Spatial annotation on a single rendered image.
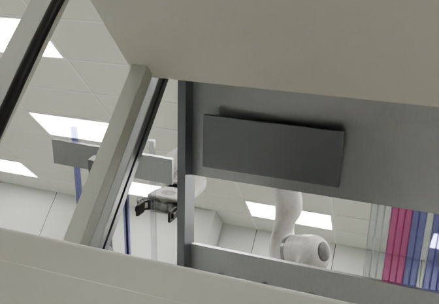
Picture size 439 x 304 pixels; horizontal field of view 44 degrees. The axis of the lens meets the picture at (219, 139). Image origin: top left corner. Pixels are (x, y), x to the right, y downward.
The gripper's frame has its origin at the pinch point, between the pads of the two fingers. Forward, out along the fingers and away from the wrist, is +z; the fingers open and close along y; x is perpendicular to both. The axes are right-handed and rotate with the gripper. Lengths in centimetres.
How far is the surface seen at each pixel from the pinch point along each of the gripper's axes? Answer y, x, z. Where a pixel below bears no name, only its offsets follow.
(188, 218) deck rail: 13.5, -5.3, 11.4
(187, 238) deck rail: 13.6, 0.0, 11.6
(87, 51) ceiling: -208, -5, -320
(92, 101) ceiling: -243, 55, -392
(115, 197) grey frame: 10.1, -19.6, 42.3
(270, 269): 33.7, 4.4, 9.2
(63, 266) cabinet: 28, -31, 87
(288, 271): 38.0, 3.8, 9.4
